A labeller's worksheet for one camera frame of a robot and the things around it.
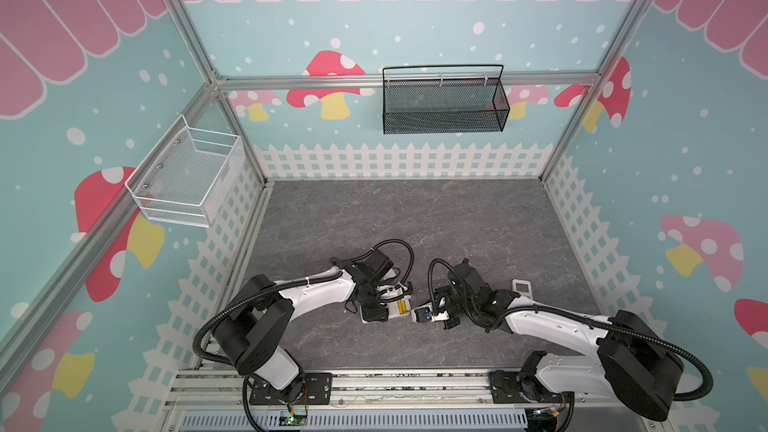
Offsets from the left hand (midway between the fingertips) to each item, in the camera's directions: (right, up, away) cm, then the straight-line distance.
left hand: (378, 310), depth 87 cm
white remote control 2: (+43, +6, +3) cm, 44 cm away
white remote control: (+6, +1, 0) cm, 6 cm away
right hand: (+12, +4, -4) cm, 13 cm away
